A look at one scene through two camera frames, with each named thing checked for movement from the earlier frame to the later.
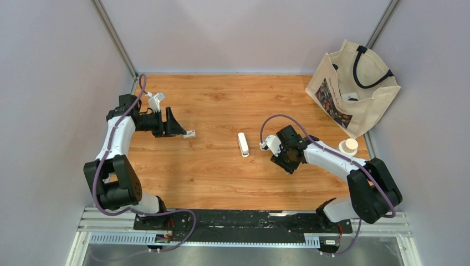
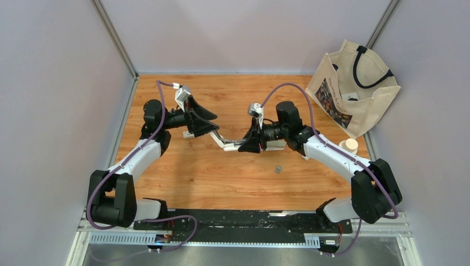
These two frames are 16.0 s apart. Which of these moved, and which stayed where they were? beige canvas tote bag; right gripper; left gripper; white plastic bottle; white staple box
Moved: left gripper; right gripper
Stayed: white plastic bottle; beige canvas tote bag; white staple box
